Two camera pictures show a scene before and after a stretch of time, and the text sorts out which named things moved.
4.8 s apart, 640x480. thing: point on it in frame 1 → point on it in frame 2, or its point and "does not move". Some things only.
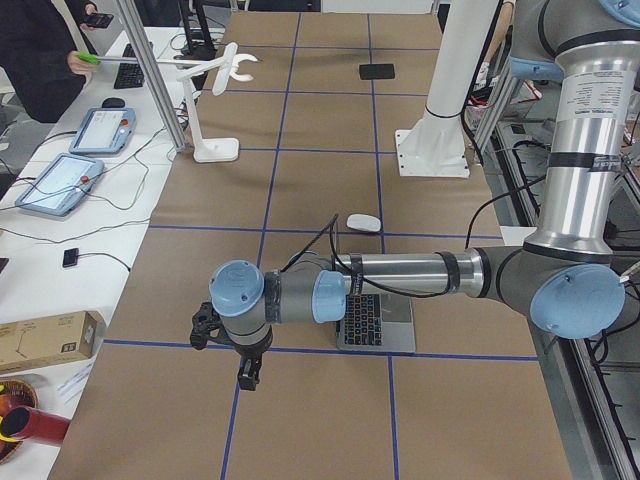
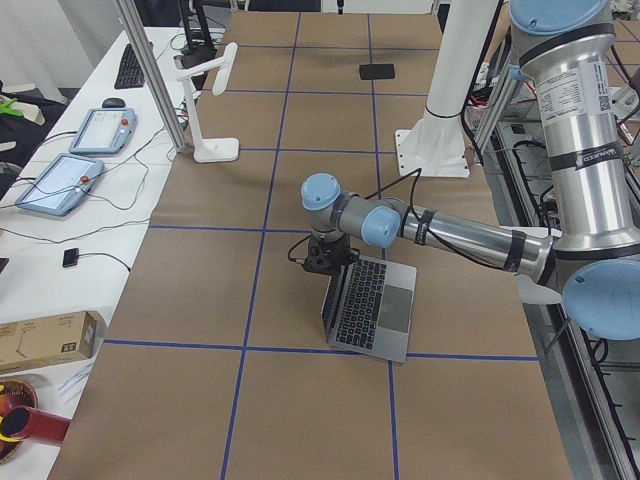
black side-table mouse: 113,103 does not move
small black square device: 70,257 does not move
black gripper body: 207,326 → 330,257
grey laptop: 378,322 does not move
